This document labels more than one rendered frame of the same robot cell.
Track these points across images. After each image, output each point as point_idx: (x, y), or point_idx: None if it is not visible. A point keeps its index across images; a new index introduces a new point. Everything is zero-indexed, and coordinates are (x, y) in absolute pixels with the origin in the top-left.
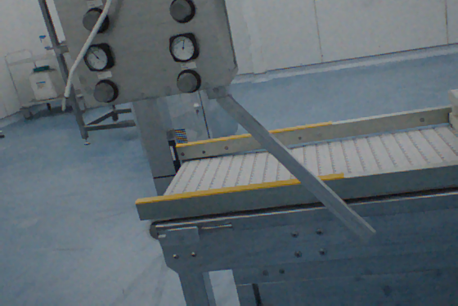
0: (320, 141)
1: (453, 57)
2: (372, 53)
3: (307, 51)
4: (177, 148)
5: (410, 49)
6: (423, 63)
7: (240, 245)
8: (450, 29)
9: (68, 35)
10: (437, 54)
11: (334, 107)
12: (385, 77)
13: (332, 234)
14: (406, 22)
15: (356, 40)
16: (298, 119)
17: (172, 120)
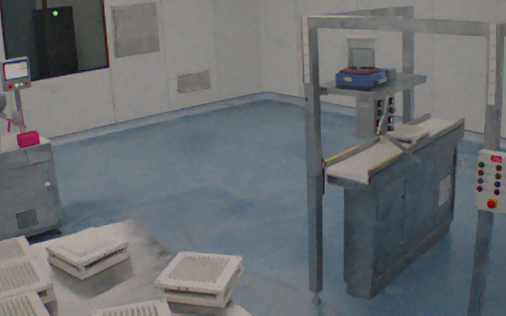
0: (128, 202)
1: (127, 133)
2: (60, 134)
3: (3, 135)
4: (326, 162)
5: (89, 128)
6: (109, 139)
7: (384, 179)
8: (116, 111)
9: (374, 117)
10: (109, 131)
11: (92, 179)
12: (95, 152)
13: (397, 171)
14: (85, 105)
15: (47, 122)
16: (76, 192)
17: (23, 202)
